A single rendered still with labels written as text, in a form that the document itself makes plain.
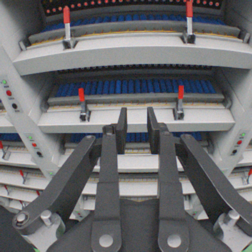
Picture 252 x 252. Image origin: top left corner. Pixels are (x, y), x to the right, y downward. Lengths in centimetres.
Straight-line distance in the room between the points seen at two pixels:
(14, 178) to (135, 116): 78
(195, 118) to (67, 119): 37
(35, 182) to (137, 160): 57
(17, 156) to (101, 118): 46
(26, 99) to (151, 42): 36
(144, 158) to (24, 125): 43
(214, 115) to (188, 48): 22
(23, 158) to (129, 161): 46
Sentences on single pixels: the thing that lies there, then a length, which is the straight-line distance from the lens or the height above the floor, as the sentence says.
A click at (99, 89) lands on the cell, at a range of 49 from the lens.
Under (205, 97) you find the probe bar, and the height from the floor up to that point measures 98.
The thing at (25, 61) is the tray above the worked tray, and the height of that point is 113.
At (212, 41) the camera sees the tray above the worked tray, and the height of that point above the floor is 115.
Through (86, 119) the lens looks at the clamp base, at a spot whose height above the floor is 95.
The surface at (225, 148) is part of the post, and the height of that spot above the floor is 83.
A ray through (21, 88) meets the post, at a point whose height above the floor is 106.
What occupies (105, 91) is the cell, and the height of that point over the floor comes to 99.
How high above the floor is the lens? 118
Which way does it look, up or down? 37 degrees down
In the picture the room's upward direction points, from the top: 4 degrees counter-clockwise
